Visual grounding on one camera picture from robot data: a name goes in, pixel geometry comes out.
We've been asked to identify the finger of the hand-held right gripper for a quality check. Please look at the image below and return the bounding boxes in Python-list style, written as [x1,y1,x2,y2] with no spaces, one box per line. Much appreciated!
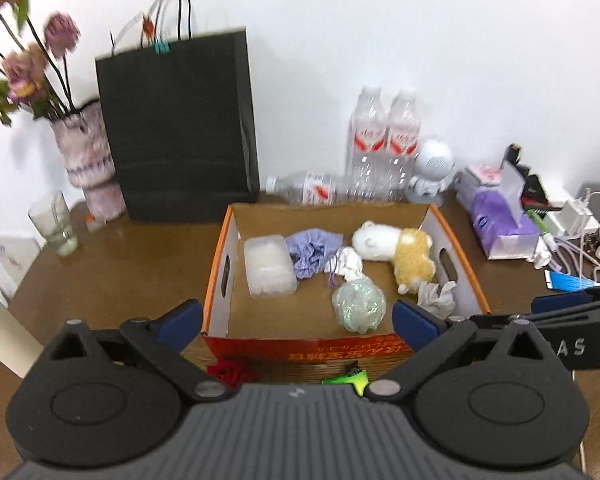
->
[470,301,600,333]
[531,285,600,315]

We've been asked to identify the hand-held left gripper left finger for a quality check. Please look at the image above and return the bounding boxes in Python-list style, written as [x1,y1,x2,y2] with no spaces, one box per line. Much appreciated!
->
[22,300,231,403]

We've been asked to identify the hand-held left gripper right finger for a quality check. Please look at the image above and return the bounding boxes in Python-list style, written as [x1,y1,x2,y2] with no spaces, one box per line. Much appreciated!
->
[367,300,576,403]

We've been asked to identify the large white tissue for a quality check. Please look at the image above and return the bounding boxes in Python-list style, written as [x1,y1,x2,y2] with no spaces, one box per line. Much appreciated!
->
[417,280,459,319]

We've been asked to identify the iridescent cellophane bundle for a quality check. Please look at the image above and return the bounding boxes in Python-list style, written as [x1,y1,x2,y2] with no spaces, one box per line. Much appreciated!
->
[331,280,387,335]

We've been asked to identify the red fabric flower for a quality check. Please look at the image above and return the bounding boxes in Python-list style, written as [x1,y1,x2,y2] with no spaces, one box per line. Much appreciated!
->
[207,357,257,387]

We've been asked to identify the yellow and white plush toy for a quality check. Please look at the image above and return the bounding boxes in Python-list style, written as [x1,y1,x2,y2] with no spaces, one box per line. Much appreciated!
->
[351,221,437,295]

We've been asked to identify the green yellow packet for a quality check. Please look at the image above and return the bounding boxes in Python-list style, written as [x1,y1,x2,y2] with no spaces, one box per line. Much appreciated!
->
[322,370,369,397]

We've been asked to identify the small white tissue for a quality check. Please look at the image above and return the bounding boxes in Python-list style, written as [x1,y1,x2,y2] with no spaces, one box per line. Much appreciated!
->
[329,247,365,282]

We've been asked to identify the orange red cardboard box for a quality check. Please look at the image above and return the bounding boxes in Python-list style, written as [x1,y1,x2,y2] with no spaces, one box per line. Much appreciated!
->
[200,202,492,362]

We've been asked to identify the translucent white plastic box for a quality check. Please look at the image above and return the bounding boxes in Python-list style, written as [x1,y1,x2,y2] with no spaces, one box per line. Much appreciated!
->
[243,234,299,300]

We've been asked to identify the purple knitted pouch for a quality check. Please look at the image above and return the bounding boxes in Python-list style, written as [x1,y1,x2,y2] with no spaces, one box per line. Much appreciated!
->
[285,229,345,281]

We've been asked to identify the small green bottle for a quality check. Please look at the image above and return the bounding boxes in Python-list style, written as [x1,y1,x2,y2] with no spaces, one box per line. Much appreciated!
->
[525,210,557,242]

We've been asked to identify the white power strip with chargers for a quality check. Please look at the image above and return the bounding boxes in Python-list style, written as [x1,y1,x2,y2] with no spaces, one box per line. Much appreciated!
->
[545,187,600,237]

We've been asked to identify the purple tissue pack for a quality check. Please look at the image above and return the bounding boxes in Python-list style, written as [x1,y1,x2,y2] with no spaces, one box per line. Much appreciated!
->
[470,165,542,261]

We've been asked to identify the black pouch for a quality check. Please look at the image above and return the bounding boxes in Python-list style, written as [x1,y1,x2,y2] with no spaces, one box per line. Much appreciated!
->
[520,174,551,207]

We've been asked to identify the stack of pink tissue packets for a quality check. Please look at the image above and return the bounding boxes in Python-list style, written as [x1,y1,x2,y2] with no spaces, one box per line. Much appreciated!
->
[455,162,507,197]

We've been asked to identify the white robot-shaped speaker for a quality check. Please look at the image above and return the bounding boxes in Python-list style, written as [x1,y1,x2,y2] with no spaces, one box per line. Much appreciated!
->
[407,139,457,199]

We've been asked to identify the clear drinking glass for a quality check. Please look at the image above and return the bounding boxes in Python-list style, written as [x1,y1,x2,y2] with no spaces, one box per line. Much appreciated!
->
[28,191,80,257]

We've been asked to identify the red label water bottle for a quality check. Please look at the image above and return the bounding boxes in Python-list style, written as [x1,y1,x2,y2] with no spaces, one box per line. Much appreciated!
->
[266,172,362,207]
[347,86,389,197]
[387,89,424,197]

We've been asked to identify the white paper card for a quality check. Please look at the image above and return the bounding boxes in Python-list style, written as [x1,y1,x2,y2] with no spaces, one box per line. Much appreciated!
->
[0,235,44,302]

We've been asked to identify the pink mottled vase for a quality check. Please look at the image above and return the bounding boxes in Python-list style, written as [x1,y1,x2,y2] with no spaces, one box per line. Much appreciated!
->
[49,101,129,222]

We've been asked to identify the black paper bag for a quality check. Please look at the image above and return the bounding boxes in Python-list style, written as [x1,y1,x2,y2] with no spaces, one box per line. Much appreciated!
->
[95,0,261,223]

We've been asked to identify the dried pink flowers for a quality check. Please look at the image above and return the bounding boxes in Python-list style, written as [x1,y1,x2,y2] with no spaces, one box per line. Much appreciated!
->
[0,0,82,136]

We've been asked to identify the white charger and cables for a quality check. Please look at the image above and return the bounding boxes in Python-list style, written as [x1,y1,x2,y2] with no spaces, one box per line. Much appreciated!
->
[550,239,600,282]

